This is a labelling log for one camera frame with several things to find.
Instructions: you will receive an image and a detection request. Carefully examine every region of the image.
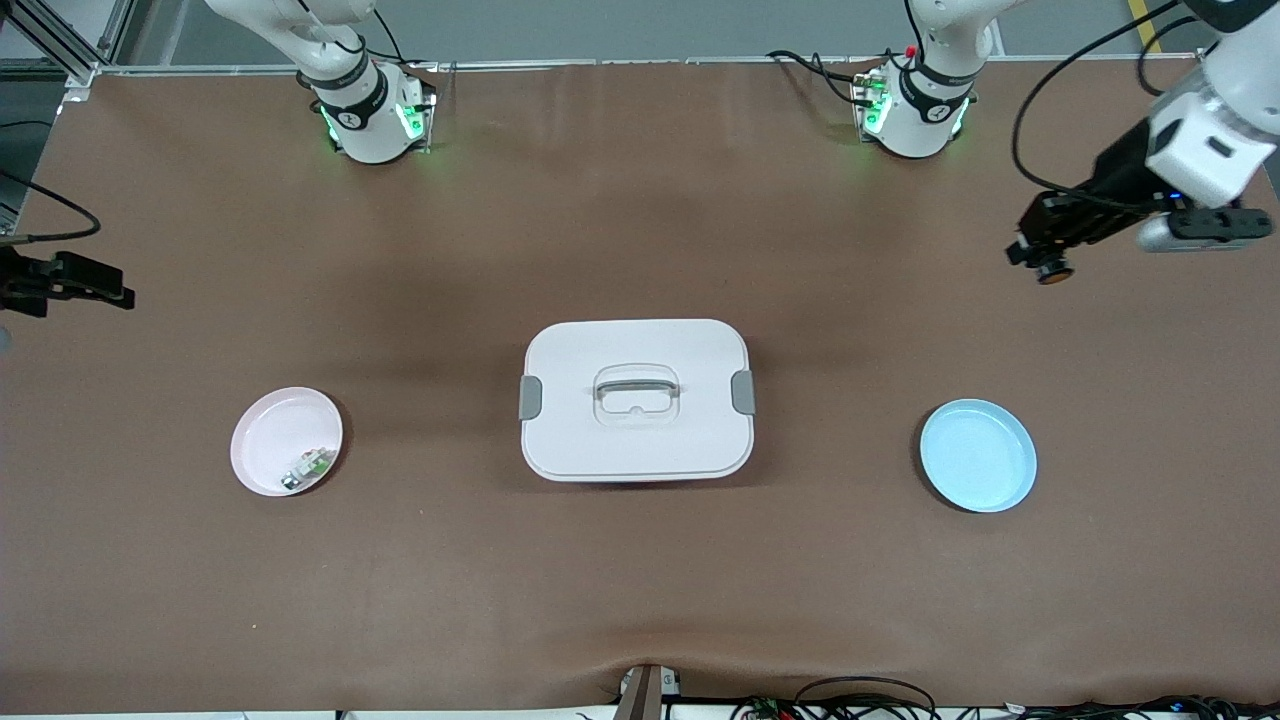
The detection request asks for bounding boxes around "green push button switch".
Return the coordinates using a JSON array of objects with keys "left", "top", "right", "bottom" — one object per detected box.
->
[{"left": 280, "top": 448, "right": 337, "bottom": 493}]

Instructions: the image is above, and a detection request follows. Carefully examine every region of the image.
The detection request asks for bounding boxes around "white lidded box grey handle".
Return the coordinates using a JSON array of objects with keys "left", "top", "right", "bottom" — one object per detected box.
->
[{"left": 518, "top": 318, "right": 757, "bottom": 484}]

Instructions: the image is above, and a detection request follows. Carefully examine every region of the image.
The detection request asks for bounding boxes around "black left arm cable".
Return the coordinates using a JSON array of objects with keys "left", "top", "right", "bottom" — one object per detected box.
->
[{"left": 1012, "top": 0, "right": 1216, "bottom": 211}]

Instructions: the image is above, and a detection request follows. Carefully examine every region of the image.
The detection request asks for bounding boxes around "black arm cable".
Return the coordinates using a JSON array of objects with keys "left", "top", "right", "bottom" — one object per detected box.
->
[
  {"left": 0, "top": 170, "right": 102, "bottom": 246},
  {"left": 1012, "top": 0, "right": 1216, "bottom": 211}
]

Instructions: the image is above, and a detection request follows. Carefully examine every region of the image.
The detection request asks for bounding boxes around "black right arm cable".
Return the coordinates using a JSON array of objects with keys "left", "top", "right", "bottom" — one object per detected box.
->
[{"left": 0, "top": 170, "right": 102, "bottom": 246}]

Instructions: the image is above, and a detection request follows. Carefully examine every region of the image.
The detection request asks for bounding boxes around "brown table mat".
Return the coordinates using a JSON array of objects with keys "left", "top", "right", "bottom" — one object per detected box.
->
[{"left": 0, "top": 58, "right": 1280, "bottom": 713}]

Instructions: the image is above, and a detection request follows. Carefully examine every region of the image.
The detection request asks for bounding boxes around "aluminium frame corner post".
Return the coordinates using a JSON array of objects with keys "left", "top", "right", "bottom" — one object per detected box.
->
[{"left": 0, "top": 0, "right": 136, "bottom": 89}]

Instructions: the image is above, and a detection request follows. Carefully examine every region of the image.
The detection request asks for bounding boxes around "silver table edge rail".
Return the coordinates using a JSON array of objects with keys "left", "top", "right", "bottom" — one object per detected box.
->
[{"left": 95, "top": 56, "right": 1201, "bottom": 77}]

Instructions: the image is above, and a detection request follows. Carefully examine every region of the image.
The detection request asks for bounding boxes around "light blue round plate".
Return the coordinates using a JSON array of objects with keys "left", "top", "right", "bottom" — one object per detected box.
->
[{"left": 919, "top": 398, "right": 1039, "bottom": 514}]

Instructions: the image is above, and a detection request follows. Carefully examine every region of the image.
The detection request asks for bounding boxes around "black looped cable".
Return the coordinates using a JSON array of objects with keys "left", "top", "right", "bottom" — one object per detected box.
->
[{"left": 793, "top": 676, "right": 939, "bottom": 720}]

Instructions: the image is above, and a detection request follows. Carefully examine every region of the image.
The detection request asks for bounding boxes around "pink round plate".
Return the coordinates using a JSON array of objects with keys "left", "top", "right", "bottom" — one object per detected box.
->
[{"left": 230, "top": 386, "right": 344, "bottom": 498}]

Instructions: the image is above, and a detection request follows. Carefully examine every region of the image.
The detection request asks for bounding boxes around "black cable bundle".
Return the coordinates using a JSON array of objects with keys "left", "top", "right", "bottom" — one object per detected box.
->
[{"left": 1000, "top": 694, "right": 1280, "bottom": 720}]

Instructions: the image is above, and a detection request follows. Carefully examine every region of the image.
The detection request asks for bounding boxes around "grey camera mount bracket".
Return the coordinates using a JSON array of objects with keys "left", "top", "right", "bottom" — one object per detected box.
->
[{"left": 616, "top": 663, "right": 684, "bottom": 720}]

